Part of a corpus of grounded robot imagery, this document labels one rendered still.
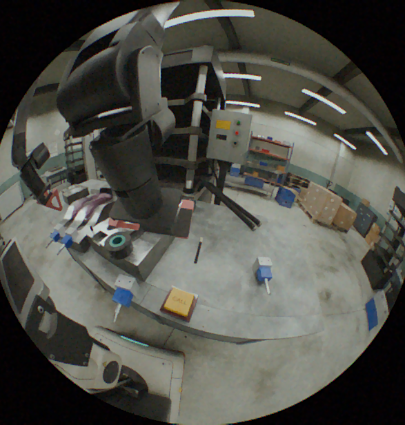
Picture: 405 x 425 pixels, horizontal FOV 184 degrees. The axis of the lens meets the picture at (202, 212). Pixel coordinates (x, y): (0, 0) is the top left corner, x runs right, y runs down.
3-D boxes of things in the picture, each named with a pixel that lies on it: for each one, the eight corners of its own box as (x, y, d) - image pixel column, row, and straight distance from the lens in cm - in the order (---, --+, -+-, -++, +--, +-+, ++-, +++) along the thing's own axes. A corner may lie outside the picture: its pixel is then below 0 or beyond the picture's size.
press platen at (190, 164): (197, 186, 92) (200, 162, 88) (97, 171, 177) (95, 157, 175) (216, 170, 171) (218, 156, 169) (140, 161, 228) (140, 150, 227)
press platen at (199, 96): (205, 117, 89) (209, 91, 95) (94, 132, 176) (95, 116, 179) (221, 133, 169) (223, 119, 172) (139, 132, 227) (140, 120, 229)
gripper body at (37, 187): (44, 185, 60) (34, 172, 58) (52, 186, 50) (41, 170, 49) (35, 201, 59) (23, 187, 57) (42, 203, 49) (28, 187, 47)
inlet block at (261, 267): (271, 297, 46) (280, 290, 42) (258, 298, 44) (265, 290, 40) (263, 266, 52) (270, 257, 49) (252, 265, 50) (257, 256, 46)
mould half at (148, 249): (144, 282, 42) (132, 254, 31) (94, 250, 58) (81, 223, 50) (195, 209, 74) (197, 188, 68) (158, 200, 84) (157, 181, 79)
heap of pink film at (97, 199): (89, 223, 64) (83, 208, 60) (67, 219, 77) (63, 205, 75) (117, 198, 80) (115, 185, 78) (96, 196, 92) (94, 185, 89)
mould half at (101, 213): (84, 253, 59) (72, 231, 53) (54, 240, 80) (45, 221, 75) (132, 199, 91) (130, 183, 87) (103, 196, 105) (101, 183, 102)
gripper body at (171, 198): (129, 191, 24) (112, 157, 20) (182, 196, 21) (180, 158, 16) (113, 222, 22) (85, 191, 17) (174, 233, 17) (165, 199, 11)
